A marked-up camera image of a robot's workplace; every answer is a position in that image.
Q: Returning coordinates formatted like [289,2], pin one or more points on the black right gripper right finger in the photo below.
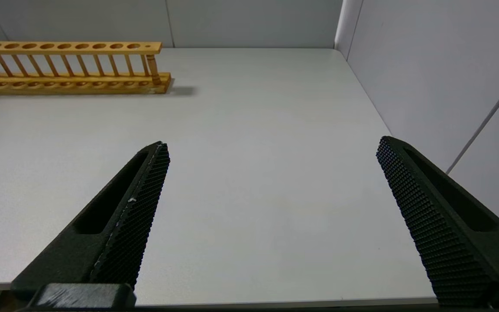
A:
[448,234]

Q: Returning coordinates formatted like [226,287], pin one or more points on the wooden test tube rack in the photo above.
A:
[80,86]

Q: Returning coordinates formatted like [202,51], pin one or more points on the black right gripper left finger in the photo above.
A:
[119,234]

